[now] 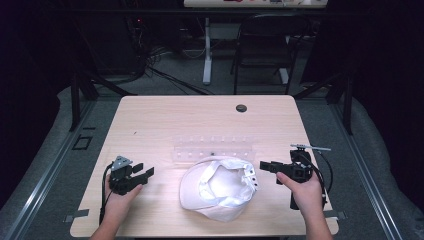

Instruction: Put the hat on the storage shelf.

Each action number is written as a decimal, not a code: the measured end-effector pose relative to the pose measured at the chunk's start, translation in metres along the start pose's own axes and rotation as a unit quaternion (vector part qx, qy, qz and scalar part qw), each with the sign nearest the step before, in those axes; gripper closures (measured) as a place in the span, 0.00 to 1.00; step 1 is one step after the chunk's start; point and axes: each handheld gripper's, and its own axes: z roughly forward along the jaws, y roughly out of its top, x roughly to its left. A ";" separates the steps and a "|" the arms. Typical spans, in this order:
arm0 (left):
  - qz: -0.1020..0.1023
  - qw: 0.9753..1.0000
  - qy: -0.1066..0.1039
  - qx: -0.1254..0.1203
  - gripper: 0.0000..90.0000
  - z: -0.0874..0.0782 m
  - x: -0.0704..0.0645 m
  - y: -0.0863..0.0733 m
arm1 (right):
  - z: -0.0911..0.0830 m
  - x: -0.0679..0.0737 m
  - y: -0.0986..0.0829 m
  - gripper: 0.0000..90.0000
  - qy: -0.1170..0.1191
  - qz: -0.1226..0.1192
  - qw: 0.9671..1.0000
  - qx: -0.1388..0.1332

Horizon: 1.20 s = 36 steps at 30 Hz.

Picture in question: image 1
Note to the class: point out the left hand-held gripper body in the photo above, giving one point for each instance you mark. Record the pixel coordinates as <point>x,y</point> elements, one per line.
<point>122,181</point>

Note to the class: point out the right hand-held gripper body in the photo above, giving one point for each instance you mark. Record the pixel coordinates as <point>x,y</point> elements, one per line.
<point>300,170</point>

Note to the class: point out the white cap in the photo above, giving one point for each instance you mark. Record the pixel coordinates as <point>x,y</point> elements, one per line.
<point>218,188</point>

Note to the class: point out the person's left hand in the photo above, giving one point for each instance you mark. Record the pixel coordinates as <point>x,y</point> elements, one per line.
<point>118,201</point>

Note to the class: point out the person's right hand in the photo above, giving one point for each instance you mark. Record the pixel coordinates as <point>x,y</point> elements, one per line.
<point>305,195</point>

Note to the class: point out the black tape square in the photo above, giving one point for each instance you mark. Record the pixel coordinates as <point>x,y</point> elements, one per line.
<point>82,142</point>

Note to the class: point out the grey tape strip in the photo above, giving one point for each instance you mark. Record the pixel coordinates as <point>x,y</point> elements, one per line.
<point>336,215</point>
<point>76,215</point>

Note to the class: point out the clear plastic rack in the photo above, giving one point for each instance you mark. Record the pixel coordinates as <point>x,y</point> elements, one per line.
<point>213,149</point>

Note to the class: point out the dark round table grommet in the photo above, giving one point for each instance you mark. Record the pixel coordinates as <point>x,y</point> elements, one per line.
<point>241,108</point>

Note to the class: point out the black metal stand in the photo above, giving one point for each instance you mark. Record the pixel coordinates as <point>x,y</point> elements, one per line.
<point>340,100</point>
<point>81,96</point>

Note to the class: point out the black chair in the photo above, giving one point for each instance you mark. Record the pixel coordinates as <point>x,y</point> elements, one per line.
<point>265,50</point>

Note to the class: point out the white desk leg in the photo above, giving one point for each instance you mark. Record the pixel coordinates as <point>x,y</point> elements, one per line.
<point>207,53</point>

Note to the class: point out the white desk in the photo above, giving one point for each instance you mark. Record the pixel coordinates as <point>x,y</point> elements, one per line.
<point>255,3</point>

